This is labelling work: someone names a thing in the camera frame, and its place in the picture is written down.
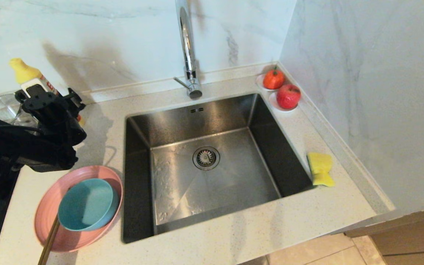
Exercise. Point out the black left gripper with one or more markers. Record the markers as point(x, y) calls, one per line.
point(61, 132)

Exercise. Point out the yellow-capped dish soap bottle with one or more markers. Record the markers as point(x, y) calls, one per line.
point(24, 71)

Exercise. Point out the small white dish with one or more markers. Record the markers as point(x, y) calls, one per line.
point(272, 103)
point(260, 84)

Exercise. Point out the red apple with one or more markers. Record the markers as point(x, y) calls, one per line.
point(288, 96)

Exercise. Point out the chrome faucet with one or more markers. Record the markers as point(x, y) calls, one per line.
point(188, 55)

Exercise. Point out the yellow green sponge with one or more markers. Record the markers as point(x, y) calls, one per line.
point(320, 165)

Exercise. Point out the light wooden cabinet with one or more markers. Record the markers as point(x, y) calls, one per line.
point(410, 239)

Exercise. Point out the teal bowl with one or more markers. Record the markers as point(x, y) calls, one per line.
point(87, 204)

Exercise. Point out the metal sink drain strainer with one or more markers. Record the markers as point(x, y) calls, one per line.
point(206, 158)

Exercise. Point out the orange red tomato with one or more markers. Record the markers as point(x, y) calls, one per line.
point(274, 79)

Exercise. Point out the pink plate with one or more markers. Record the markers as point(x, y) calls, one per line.
point(50, 206)

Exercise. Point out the wooden chopstick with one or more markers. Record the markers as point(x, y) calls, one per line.
point(48, 241)

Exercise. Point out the stainless steel sink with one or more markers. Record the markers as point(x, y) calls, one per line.
point(234, 176)

